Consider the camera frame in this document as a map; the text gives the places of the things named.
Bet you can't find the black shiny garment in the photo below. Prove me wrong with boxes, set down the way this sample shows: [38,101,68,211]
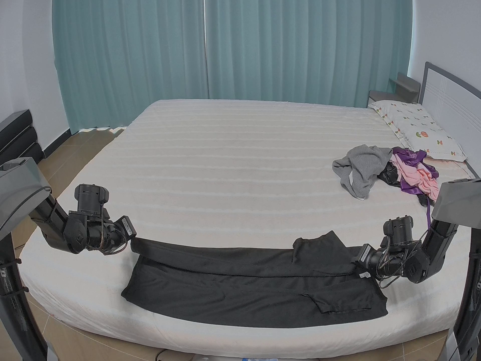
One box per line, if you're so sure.
[377,162,401,187]

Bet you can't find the bed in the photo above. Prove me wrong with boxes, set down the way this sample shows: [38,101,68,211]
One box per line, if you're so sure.
[19,62,481,356]

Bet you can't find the grey bedside table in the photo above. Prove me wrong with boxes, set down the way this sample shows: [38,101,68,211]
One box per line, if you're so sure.
[368,72,421,107]

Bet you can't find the grey garment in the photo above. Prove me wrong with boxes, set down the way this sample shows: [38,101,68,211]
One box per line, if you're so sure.
[332,144,393,201]

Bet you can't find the black chest of drawers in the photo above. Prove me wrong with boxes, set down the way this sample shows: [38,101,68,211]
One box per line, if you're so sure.
[0,109,43,164]

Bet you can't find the blue-green curtain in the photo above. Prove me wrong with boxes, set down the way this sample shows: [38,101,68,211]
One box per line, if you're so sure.
[206,0,412,108]
[53,0,209,132]

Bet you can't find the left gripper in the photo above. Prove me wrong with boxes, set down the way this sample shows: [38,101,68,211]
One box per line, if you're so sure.
[102,215,137,253]

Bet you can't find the white printed pillow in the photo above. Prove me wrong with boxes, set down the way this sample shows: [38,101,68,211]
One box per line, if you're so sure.
[370,100,467,161]

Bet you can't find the black T-shirt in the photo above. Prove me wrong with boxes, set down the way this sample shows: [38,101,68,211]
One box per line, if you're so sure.
[121,230,388,319]

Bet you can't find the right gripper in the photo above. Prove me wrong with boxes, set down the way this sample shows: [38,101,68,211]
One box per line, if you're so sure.
[350,243,392,280]

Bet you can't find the pink garment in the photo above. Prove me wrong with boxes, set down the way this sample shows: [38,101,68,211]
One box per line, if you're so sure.
[391,160,440,201]

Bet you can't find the purple garment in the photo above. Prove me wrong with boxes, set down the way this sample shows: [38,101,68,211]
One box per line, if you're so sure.
[391,147,440,228]

